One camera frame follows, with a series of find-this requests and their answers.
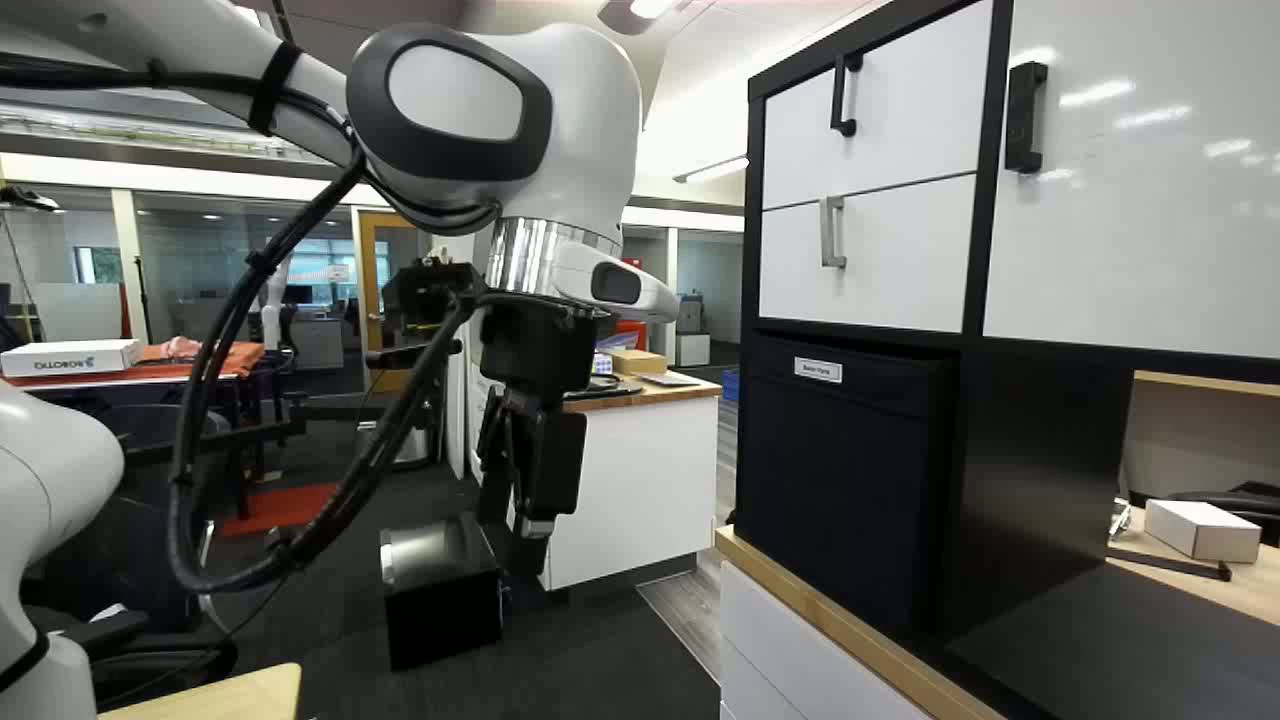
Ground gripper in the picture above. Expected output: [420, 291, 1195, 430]
[475, 291, 614, 577]

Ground white island with wood top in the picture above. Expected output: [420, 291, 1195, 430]
[468, 368, 724, 593]

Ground cardboard box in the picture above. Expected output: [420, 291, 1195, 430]
[604, 347, 669, 377]

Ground black trash bin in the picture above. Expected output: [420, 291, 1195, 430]
[379, 514, 506, 672]

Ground wooden door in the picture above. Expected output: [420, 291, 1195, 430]
[357, 209, 422, 393]

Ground red floor mat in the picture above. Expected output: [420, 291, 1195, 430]
[217, 482, 342, 540]

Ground white counter drawer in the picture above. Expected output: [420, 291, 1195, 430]
[719, 560, 933, 720]
[719, 636, 813, 720]

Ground black fabric storage bin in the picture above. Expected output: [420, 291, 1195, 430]
[736, 335, 958, 633]

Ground orange cloth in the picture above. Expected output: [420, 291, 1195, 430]
[139, 337, 267, 380]

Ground long ceiling light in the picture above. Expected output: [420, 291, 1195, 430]
[671, 154, 750, 185]

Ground flat white box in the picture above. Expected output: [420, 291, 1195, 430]
[0, 339, 144, 379]

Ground black and white cabinet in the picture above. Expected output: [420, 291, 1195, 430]
[734, 0, 1280, 663]

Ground black mat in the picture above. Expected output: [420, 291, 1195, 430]
[944, 563, 1280, 720]

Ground black stick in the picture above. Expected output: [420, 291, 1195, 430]
[1106, 545, 1234, 583]

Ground white cabinet door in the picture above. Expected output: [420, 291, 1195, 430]
[983, 0, 1280, 361]

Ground small white box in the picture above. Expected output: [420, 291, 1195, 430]
[1144, 498, 1264, 565]

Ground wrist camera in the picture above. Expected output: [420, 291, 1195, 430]
[383, 257, 487, 347]

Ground silver drawer handle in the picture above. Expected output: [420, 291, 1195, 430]
[819, 195, 849, 270]

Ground white drawer with silver handle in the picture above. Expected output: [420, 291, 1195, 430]
[757, 174, 980, 335]

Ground black drawer handle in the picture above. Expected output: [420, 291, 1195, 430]
[829, 52, 865, 139]

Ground white drawer with black handle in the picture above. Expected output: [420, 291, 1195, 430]
[761, 0, 995, 212]

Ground black door handle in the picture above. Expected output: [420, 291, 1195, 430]
[1004, 61, 1050, 175]

